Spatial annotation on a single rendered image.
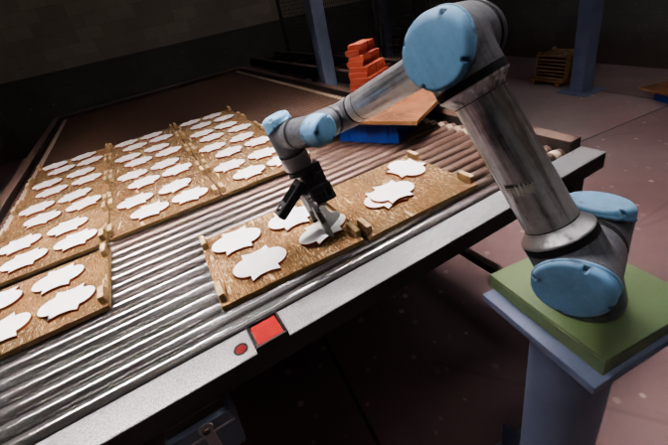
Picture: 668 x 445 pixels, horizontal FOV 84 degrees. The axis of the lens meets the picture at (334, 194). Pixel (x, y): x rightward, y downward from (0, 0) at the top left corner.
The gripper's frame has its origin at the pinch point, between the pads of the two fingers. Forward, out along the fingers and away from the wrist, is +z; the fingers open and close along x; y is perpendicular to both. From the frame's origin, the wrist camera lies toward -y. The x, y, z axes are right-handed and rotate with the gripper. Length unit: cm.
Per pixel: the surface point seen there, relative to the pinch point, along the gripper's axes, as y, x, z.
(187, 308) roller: -40.9, -2.2, -2.8
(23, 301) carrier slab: -83, 30, -16
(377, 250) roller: 8.4, -13.4, 7.0
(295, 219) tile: -3.8, 12.9, -1.3
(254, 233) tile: -16.9, 13.9, -3.7
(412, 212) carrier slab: 25.2, -6.9, 7.2
